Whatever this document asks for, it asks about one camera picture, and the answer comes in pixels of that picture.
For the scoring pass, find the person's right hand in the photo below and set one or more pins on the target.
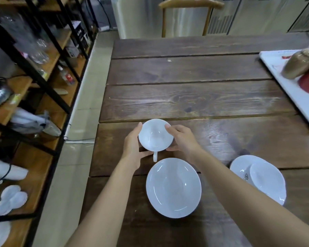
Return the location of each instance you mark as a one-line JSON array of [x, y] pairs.
[[186, 144]]

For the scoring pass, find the person's left hand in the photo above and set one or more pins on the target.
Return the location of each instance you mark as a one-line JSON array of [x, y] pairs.
[[130, 149]]

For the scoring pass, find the person's left thumb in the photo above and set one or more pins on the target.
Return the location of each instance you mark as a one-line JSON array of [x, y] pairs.
[[146, 154]]

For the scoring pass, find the person's right thumb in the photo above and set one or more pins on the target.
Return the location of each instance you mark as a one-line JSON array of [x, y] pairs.
[[173, 148]]

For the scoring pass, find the white ceramic cup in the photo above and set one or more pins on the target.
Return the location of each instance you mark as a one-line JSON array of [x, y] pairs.
[[267, 180], [155, 135]]

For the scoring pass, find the person's right forearm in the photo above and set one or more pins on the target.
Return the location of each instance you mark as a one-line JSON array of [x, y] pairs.
[[244, 205]]

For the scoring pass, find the person's left forearm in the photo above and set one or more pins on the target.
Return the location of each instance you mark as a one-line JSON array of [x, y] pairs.
[[105, 203]]

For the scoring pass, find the white ceramic saucer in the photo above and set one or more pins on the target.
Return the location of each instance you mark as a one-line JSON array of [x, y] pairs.
[[173, 188], [239, 165]]

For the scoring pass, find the plastic bottle with red label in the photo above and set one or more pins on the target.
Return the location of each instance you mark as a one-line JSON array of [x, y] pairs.
[[66, 75]]

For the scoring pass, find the black and wood shelf rack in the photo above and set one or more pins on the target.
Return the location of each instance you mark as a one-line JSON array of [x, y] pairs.
[[49, 95]]

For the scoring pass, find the white cloth bundle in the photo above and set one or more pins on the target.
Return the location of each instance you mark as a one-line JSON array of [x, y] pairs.
[[33, 122]]

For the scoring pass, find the white rectangular tray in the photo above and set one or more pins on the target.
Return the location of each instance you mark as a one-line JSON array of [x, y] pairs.
[[296, 100]]

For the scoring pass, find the black box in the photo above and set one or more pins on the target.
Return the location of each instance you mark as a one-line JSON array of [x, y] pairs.
[[81, 35]]

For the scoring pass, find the white clover-shaped dish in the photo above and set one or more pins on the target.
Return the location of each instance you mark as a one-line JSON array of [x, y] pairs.
[[11, 200]]

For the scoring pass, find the wooden chair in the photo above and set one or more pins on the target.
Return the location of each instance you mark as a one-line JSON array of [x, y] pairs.
[[190, 3]]

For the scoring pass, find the clear drinking glass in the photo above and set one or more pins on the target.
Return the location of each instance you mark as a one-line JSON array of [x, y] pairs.
[[40, 52]]

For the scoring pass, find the brown jar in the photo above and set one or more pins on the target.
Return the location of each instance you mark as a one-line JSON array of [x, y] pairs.
[[297, 64]]

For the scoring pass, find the stainless steel refrigerator counter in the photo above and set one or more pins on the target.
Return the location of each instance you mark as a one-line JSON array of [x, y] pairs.
[[260, 15]]

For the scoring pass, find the clear glass pitcher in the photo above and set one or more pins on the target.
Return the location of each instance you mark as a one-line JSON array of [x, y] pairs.
[[16, 33]]

